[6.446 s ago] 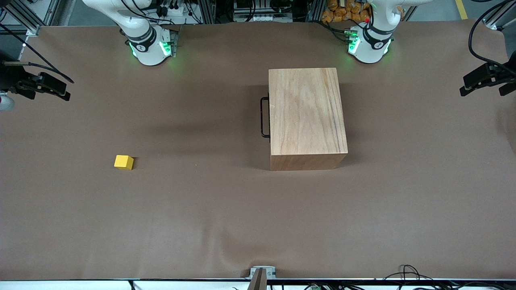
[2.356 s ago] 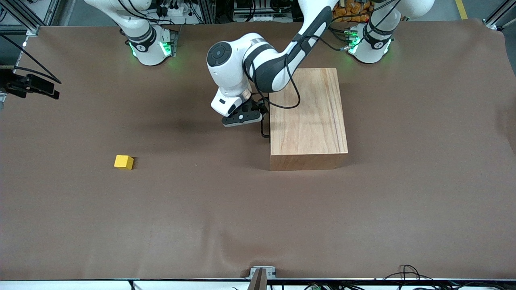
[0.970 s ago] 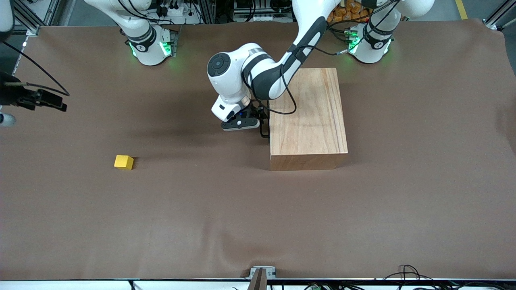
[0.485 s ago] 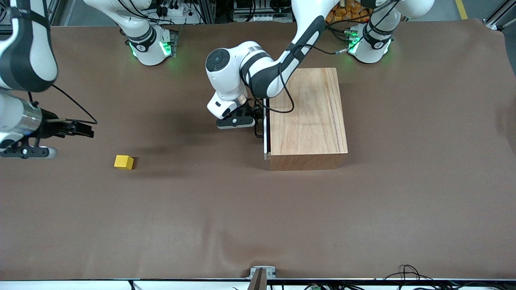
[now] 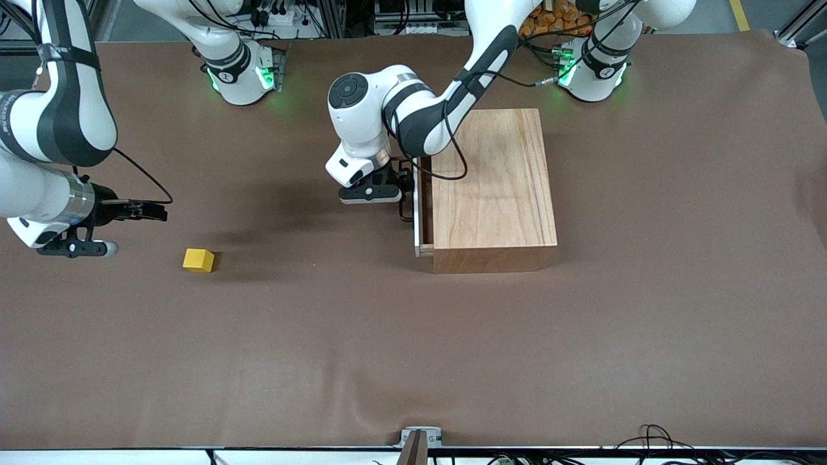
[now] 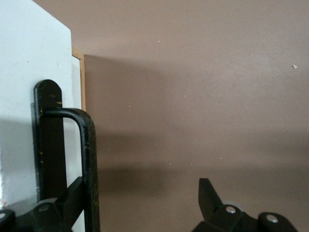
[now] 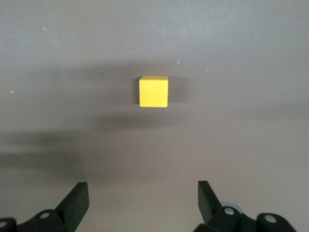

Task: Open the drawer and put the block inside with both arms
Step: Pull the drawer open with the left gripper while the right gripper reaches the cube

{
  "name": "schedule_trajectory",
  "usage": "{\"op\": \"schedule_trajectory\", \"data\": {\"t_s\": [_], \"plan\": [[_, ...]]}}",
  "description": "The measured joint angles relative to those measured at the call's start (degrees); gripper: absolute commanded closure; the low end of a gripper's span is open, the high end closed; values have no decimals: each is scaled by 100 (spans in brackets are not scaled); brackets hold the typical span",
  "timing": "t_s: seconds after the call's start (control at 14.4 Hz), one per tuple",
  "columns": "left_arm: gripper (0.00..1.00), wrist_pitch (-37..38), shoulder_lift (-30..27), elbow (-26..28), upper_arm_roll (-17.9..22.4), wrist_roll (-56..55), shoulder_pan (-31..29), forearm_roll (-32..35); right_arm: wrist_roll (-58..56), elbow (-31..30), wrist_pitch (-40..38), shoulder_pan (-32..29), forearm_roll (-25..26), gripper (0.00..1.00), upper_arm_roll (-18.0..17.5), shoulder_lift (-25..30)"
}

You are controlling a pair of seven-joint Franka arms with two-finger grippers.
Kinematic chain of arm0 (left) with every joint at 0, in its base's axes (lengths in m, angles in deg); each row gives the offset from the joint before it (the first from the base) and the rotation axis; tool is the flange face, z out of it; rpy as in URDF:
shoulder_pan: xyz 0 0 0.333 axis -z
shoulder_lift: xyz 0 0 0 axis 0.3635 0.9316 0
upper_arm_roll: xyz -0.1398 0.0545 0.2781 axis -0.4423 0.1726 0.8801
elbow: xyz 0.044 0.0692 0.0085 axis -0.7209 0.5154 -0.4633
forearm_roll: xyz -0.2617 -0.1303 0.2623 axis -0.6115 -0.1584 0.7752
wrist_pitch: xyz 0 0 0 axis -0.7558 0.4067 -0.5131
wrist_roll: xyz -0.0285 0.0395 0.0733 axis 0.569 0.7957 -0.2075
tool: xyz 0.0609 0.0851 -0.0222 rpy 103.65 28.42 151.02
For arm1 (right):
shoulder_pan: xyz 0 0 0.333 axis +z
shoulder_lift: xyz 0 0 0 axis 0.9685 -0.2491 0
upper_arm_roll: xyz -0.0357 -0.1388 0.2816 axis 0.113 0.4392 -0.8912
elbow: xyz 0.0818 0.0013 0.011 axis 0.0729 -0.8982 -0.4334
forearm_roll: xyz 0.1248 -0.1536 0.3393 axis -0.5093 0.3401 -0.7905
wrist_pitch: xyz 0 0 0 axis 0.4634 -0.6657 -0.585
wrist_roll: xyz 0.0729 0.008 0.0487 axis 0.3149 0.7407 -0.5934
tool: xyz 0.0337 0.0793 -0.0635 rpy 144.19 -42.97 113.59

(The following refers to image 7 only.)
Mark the brown paper table cover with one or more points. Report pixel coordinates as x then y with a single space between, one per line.
154 36

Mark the yellow wooden block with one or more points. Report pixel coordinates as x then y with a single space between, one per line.
153 93

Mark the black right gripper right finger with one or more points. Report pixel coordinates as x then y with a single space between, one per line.
212 207

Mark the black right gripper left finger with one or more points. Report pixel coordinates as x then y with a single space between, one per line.
70 207

